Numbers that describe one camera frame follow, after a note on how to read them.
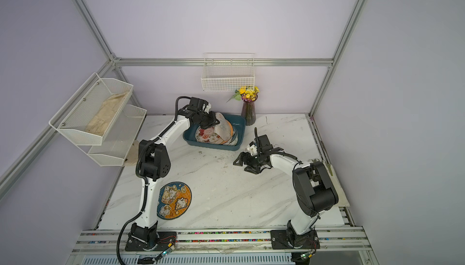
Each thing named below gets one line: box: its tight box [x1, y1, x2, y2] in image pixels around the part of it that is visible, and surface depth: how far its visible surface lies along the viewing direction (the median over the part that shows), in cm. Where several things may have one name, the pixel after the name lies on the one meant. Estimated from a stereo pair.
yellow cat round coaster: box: [156, 181, 193, 221], surface depth 86 cm
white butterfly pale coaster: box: [213, 111, 234, 145], surface depth 106 cm
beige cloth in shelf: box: [85, 91, 128, 137], surface depth 81 cm
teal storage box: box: [182, 113, 246, 151], surface depth 106 cm
